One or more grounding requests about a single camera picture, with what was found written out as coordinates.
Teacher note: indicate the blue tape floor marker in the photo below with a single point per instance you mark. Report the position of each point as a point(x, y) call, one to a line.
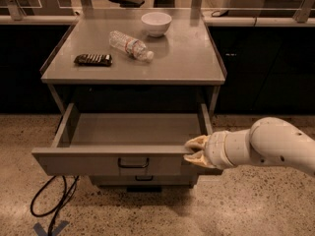
point(53, 231)

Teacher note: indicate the clear plastic water bottle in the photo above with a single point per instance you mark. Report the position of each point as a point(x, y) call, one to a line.
point(132, 46)

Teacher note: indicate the white ceramic bowl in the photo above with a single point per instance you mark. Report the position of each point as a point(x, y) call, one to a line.
point(156, 24)

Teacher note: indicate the glass partition with frame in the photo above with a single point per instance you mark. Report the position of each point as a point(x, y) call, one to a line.
point(229, 0)

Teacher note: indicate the grey metal drawer cabinet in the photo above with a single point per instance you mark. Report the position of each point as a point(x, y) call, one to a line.
point(186, 70)

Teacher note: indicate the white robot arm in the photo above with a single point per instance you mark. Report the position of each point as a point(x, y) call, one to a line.
point(269, 142)

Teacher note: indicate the dark striped snack bar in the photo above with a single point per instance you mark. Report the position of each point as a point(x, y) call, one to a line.
point(104, 60)

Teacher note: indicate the grey top drawer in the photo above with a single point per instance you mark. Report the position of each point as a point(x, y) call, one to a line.
point(123, 144)

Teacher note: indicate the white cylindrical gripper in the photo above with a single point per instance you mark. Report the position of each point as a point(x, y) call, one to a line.
point(218, 148)

